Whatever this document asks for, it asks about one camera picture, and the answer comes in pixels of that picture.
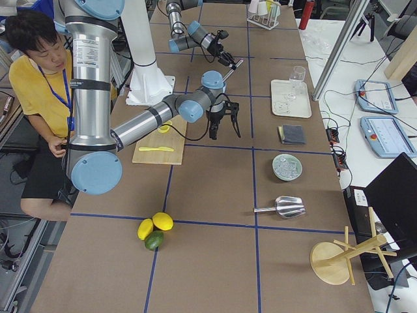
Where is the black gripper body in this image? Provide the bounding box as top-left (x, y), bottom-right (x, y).
top-left (208, 38), bottom-right (227, 61)
top-left (206, 100), bottom-right (225, 128)

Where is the steel muddler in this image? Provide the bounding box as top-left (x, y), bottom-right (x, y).
top-left (223, 59), bottom-right (244, 82)

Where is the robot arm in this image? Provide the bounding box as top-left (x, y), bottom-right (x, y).
top-left (165, 0), bottom-right (237, 70)
top-left (54, 1), bottom-right (226, 195)

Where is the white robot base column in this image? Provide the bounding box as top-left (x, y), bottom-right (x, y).
top-left (121, 0), bottom-right (175, 106)

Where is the pink cup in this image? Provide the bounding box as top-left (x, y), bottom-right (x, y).
top-left (248, 0), bottom-right (259, 14)

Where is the white cup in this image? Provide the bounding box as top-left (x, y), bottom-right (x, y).
top-left (257, 1), bottom-right (268, 16)

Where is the yellow cup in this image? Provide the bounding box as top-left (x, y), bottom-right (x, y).
top-left (266, 1), bottom-right (275, 13)

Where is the yellow lemon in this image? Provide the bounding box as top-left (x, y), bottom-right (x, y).
top-left (137, 218), bottom-right (154, 241)
top-left (152, 212), bottom-right (174, 231)

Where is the wooden cup tree stand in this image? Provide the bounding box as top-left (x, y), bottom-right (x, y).
top-left (309, 207), bottom-right (397, 285)

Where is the wooden cutting board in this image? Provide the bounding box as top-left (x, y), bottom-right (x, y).
top-left (132, 127), bottom-right (185, 165)

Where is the yellow plastic knife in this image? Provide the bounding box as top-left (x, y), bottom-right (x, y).
top-left (137, 146), bottom-right (175, 152)

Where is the cream bear tray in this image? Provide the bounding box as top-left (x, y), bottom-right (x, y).
top-left (270, 80), bottom-right (312, 119)

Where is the wine glass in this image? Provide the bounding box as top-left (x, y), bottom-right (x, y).
top-left (286, 66), bottom-right (306, 100)

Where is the grey folded cloth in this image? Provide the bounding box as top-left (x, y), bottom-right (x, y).
top-left (278, 125), bottom-right (306, 145)

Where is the green bowl of ice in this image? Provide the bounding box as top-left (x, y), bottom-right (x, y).
top-left (272, 154), bottom-right (302, 181)

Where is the red bottle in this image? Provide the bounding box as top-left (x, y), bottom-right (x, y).
top-left (298, 0), bottom-right (315, 30)

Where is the metal ice scoop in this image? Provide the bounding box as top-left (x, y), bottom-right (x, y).
top-left (253, 196), bottom-right (306, 219)

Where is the green lime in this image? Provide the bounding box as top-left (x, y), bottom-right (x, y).
top-left (145, 230), bottom-right (164, 251)

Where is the power strip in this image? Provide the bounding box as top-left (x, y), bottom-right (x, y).
top-left (326, 127), bottom-right (348, 173)

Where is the far teach pendant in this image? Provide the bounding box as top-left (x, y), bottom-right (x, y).
top-left (354, 80), bottom-right (399, 114)

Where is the teach pendant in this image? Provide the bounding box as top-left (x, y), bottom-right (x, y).
top-left (360, 117), bottom-right (416, 158)
top-left (354, 80), bottom-right (399, 114)

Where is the near teach pendant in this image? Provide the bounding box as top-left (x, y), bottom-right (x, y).
top-left (360, 117), bottom-right (416, 158)

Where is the person in yellow shirt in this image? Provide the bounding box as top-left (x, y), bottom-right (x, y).
top-left (5, 10), bottom-right (74, 221)

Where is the black laptop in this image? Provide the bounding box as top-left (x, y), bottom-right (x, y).
top-left (342, 152), bottom-right (417, 261)

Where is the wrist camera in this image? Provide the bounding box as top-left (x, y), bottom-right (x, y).
top-left (215, 29), bottom-right (229, 43)
top-left (225, 100), bottom-right (241, 138)

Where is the white wire cup rack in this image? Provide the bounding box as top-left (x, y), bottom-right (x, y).
top-left (247, 12), bottom-right (279, 30)

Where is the aluminium frame post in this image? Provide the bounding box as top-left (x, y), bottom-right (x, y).
top-left (312, 0), bottom-right (370, 101)

